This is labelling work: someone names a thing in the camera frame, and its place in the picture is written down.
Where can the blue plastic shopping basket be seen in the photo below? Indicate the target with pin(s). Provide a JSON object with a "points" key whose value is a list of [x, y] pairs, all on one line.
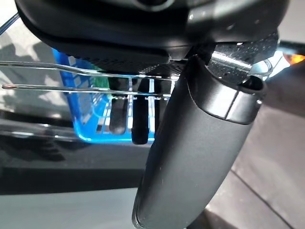
{"points": [[88, 119]]}

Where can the black gondola shelf board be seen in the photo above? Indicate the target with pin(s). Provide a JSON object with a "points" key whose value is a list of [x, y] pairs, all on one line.
{"points": [[59, 162]]}

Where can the orange plastic object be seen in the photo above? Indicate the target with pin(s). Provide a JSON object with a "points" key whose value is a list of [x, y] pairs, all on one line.
{"points": [[296, 59]]}

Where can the green bottle in basket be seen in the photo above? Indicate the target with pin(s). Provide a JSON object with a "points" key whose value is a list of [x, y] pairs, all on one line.
{"points": [[102, 80]]}

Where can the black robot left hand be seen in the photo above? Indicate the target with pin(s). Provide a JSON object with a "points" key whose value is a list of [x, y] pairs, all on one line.
{"points": [[190, 155]]}

